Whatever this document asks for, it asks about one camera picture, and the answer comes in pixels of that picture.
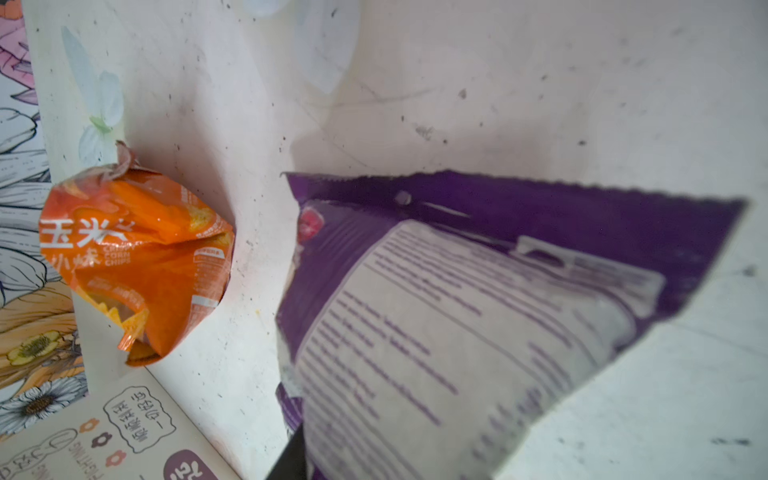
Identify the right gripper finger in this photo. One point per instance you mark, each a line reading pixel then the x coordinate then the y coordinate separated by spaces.
pixel 292 463

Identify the white paper bag with dots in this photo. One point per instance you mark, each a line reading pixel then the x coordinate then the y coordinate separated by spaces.
pixel 132 429

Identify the purple snack packet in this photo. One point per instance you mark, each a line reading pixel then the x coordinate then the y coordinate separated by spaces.
pixel 430 320

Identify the orange snack packet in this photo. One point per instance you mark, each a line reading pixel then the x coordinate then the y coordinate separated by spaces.
pixel 142 249

